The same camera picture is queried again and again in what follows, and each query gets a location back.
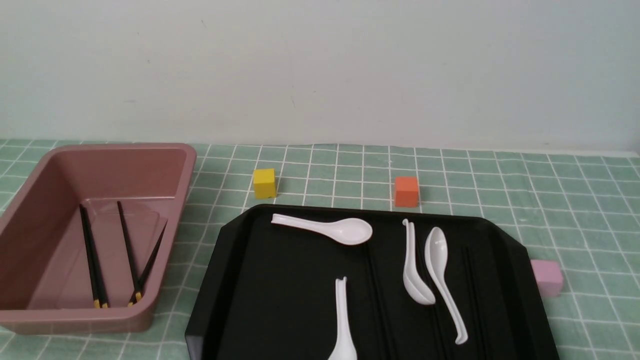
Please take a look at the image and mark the white spoon bottom centre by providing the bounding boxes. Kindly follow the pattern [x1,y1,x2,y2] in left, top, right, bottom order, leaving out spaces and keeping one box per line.
[328,276,358,360]

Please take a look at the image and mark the pink cube block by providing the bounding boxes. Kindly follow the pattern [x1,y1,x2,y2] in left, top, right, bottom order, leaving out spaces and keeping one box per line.
[530,259,564,297]

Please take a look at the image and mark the pink plastic bin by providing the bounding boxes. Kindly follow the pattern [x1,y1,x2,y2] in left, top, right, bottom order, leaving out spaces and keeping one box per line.
[0,143,197,335]

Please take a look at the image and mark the black chopstick yellow tip middle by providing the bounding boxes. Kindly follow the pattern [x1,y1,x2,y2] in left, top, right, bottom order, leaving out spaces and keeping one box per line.
[116,200,142,307]

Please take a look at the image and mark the black plastic tray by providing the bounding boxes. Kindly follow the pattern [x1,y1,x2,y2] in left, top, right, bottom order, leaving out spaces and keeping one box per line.
[185,204,560,360]

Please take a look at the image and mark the white spoon right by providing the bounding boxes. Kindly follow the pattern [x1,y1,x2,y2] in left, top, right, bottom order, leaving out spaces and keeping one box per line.
[423,227,469,346]

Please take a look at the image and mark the black chopstick yellow tip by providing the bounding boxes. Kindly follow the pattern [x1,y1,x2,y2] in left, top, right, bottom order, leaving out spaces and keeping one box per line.
[78,203,101,309]
[85,207,110,309]
[116,200,142,307]
[127,224,167,306]

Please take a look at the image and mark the black chopstick yellow tip right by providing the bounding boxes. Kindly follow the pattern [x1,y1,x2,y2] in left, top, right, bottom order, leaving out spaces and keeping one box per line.
[127,224,167,306]

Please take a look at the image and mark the white spoon top left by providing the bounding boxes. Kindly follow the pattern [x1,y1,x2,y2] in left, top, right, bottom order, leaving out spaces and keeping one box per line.
[270,213,373,246]

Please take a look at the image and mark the black chopstick yellow tip left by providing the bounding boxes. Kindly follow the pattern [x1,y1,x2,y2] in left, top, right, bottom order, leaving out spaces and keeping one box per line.
[78,203,101,309]

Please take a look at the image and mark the orange cube block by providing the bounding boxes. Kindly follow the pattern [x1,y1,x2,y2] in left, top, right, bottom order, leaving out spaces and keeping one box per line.
[394,176,419,208]

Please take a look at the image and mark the green checkered tablecloth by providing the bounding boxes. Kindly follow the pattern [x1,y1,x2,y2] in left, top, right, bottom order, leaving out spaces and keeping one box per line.
[1,143,640,360]

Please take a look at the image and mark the yellow cube block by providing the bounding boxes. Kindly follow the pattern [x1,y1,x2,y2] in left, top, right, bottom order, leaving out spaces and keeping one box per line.
[253,168,277,199]

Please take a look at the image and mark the white spoon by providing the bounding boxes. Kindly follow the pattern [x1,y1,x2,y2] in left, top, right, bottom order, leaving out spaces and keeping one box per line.
[328,276,358,360]
[423,227,469,346]
[270,213,373,246]

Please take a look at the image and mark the white spoon middle sideways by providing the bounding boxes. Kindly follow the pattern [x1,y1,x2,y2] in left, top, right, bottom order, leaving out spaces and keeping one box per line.
[402,218,435,306]

